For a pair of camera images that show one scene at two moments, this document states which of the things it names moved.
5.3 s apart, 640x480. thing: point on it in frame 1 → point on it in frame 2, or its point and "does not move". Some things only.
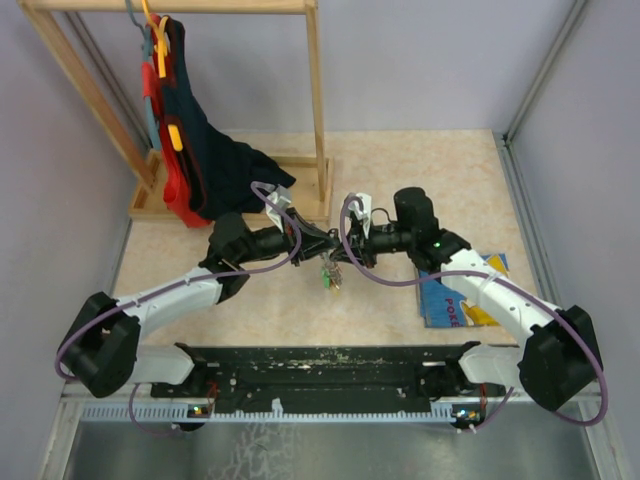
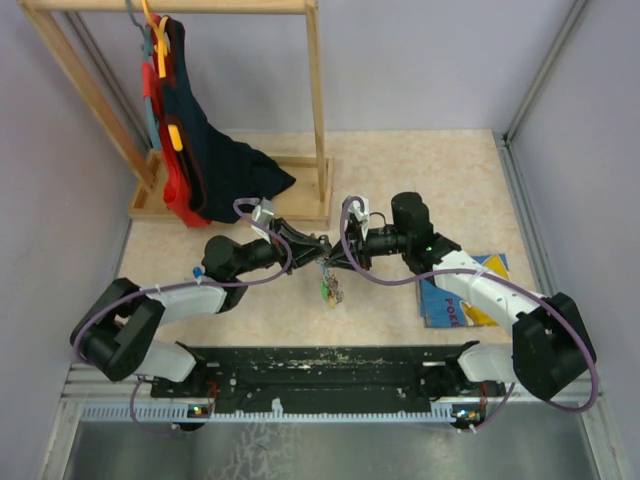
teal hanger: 147,56 does not move
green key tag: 326,276 → 324,289
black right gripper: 364,252 does not move
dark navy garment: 221,170 does not move
